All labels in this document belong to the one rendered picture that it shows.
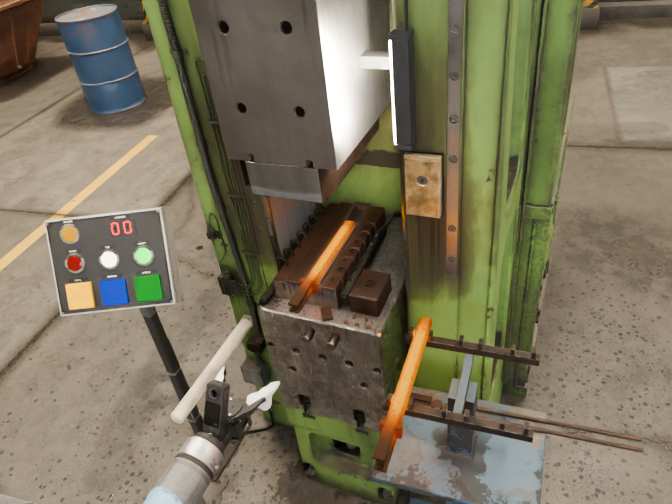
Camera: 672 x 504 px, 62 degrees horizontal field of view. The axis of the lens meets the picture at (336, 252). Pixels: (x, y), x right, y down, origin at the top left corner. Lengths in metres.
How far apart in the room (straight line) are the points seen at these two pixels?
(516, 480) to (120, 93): 5.28
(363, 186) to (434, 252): 0.48
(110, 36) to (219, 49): 4.65
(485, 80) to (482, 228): 0.38
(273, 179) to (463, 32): 0.55
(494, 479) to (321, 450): 0.88
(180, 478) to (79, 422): 1.69
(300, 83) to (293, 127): 0.11
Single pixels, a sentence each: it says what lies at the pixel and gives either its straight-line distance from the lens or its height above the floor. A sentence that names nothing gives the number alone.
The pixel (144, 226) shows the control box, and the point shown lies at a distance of 1.67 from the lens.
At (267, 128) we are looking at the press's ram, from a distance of 1.33.
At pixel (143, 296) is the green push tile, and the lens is 1.70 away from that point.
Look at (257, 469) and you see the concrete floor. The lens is 2.41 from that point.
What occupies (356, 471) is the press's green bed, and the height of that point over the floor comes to 0.16.
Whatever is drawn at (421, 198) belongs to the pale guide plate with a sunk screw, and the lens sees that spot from 1.41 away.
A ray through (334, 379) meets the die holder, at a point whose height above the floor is 0.68.
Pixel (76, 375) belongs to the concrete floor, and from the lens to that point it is 3.09.
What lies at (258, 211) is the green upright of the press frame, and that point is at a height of 1.11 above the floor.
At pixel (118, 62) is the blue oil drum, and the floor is 0.45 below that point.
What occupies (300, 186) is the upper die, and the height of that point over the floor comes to 1.31.
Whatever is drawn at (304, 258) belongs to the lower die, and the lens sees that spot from 1.66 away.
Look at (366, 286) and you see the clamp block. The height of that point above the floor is 0.98.
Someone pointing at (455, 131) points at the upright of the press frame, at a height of 1.42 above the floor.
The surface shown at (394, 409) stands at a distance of 1.25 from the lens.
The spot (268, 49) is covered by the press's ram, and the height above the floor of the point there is 1.64.
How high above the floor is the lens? 1.99
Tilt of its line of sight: 37 degrees down
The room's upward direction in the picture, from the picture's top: 8 degrees counter-clockwise
